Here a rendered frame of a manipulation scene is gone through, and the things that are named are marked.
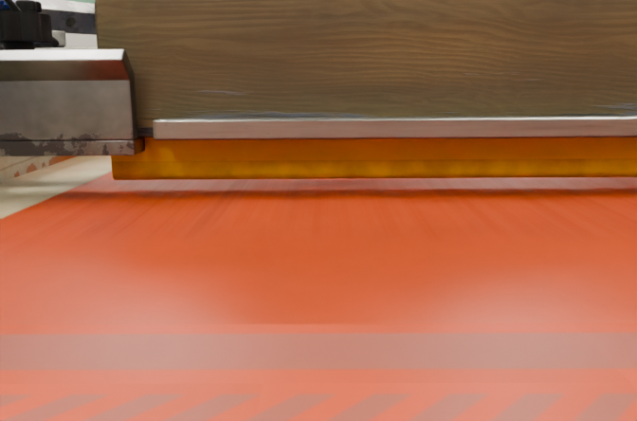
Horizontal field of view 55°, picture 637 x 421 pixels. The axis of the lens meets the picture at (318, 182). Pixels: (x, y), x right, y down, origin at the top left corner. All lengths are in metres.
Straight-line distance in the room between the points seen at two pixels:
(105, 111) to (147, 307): 0.17
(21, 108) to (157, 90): 0.07
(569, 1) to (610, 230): 0.13
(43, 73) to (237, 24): 0.10
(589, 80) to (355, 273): 0.19
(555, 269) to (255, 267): 0.10
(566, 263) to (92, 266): 0.16
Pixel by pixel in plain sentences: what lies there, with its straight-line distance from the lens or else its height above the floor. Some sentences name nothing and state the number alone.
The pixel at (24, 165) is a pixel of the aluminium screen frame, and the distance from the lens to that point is 0.43.
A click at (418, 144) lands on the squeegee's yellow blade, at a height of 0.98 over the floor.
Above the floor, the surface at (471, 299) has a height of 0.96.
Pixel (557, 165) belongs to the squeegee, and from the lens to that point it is 0.35.
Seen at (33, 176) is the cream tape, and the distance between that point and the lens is 0.42.
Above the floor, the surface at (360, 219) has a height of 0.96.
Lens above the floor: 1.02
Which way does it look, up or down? 10 degrees down
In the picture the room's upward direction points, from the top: straight up
